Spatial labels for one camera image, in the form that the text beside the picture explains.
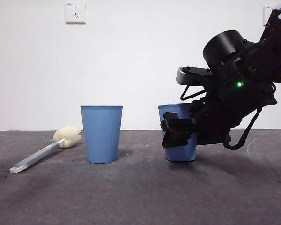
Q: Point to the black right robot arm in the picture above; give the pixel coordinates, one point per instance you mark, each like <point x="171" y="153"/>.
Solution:
<point x="224" y="51"/>

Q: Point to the white wall power socket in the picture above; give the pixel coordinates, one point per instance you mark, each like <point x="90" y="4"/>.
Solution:
<point x="76" y="12"/>
<point x="266" y="12"/>

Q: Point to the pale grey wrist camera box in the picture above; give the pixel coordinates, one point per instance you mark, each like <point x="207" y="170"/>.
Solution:
<point x="189" y="77"/>

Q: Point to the blue ribbed plastic cup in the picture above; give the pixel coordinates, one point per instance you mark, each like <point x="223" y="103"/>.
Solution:
<point x="101" y="136"/>
<point x="178" y="153"/>

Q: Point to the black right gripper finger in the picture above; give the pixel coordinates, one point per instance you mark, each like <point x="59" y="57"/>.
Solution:
<point x="175" y="138"/>

